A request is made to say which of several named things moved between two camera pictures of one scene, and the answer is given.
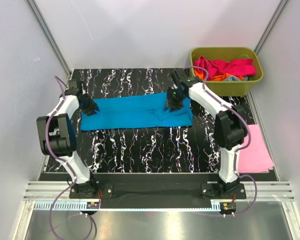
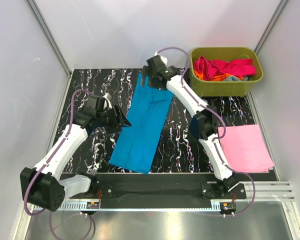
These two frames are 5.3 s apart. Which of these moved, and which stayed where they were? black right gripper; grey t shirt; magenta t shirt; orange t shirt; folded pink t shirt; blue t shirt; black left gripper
Moved: blue t shirt; black right gripper; black left gripper
Stayed: orange t shirt; grey t shirt; magenta t shirt; folded pink t shirt
